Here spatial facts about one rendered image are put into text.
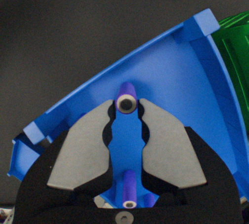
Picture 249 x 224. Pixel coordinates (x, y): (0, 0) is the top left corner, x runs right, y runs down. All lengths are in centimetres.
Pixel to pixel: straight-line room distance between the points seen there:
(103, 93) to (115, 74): 3
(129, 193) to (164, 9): 60
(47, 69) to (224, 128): 63
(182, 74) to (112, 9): 47
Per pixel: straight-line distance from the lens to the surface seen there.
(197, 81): 21
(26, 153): 91
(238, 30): 31
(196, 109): 22
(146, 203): 28
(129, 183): 23
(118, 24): 61
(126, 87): 15
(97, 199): 86
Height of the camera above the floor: 60
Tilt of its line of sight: 76 degrees down
